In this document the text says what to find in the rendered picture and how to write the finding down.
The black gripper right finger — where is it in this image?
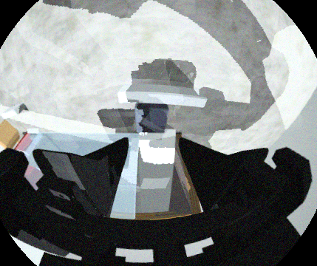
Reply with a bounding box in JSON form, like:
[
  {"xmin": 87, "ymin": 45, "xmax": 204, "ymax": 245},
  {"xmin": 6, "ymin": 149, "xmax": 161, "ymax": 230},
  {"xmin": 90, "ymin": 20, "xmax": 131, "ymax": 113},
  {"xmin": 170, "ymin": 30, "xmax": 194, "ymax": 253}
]
[{"xmin": 179, "ymin": 138, "xmax": 268, "ymax": 212}]

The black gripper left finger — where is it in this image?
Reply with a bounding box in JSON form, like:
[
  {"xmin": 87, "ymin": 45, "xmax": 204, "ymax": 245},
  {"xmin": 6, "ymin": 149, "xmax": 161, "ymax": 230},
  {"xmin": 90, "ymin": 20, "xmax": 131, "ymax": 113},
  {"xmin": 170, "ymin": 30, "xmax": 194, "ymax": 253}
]
[{"xmin": 33, "ymin": 137, "xmax": 129, "ymax": 218}]

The tan cardboard box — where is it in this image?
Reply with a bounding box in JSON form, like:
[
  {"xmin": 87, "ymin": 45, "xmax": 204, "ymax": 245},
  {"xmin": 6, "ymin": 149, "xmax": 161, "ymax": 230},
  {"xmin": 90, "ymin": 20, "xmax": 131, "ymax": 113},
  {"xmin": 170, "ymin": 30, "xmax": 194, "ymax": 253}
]
[{"xmin": 0, "ymin": 120, "xmax": 20, "ymax": 150}]

